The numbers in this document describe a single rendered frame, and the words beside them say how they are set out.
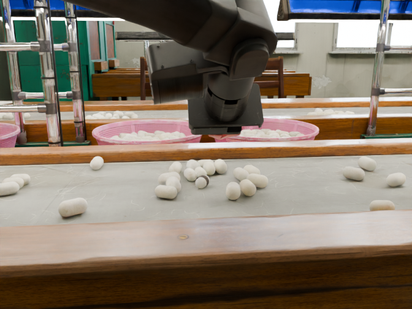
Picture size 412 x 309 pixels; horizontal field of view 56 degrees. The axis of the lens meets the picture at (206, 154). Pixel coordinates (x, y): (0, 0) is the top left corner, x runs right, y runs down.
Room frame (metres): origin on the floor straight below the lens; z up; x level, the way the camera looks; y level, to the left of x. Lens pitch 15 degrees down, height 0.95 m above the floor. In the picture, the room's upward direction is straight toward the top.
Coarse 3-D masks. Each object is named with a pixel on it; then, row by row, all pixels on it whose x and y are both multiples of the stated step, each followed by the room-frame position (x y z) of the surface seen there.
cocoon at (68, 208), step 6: (78, 198) 0.49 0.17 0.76; (60, 204) 0.47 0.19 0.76; (66, 204) 0.47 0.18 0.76; (72, 204) 0.48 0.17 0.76; (78, 204) 0.48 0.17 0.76; (84, 204) 0.48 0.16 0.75; (60, 210) 0.47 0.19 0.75; (66, 210) 0.47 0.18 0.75; (72, 210) 0.47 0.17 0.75; (78, 210) 0.48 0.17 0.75; (84, 210) 0.48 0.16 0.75; (66, 216) 0.47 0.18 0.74
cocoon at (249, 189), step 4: (244, 180) 0.57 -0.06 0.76; (248, 180) 0.57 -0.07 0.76; (240, 184) 0.57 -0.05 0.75; (244, 184) 0.56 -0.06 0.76; (248, 184) 0.55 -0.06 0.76; (252, 184) 0.55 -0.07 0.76; (240, 188) 0.56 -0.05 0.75; (244, 188) 0.55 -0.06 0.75; (248, 188) 0.54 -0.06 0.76; (252, 188) 0.54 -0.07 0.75; (244, 192) 0.55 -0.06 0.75; (248, 192) 0.54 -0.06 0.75; (252, 192) 0.54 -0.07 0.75
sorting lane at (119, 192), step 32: (224, 160) 0.75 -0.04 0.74; (256, 160) 0.75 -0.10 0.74; (288, 160) 0.75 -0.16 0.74; (320, 160) 0.75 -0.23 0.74; (352, 160) 0.75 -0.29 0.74; (384, 160) 0.75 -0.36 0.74; (32, 192) 0.57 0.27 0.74; (64, 192) 0.57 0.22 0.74; (96, 192) 0.57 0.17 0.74; (128, 192) 0.57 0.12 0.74; (192, 192) 0.57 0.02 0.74; (224, 192) 0.57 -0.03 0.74; (256, 192) 0.57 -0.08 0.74; (288, 192) 0.57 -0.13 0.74; (320, 192) 0.57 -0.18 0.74; (352, 192) 0.57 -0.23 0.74; (384, 192) 0.57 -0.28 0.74; (0, 224) 0.45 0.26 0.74; (32, 224) 0.45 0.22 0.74
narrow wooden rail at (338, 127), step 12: (36, 120) 1.07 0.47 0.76; (72, 120) 1.07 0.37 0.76; (96, 120) 1.07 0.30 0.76; (108, 120) 1.07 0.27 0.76; (120, 120) 1.07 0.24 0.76; (180, 120) 1.07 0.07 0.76; (300, 120) 1.10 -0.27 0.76; (312, 120) 1.11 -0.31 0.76; (324, 120) 1.11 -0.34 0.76; (336, 120) 1.11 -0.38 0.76; (348, 120) 1.12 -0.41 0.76; (360, 120) 1.12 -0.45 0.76; (384, 120) 1.13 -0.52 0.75; (396, 120) 1.13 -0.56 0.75; (408, 120) 1.14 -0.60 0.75; (36, 132) 1.03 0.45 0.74; (72, 132) 1.04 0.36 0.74; (324, 132) 1.11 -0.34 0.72; (336, 132) 1.11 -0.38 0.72; (348, 132) 1.12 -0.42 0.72; (360, 132) 1.12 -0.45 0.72; (384, 132) 1.13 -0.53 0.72; (396, 132) 1.13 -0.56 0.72; (408, 132) 1.14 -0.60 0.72; (96, 144) 1.04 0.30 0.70
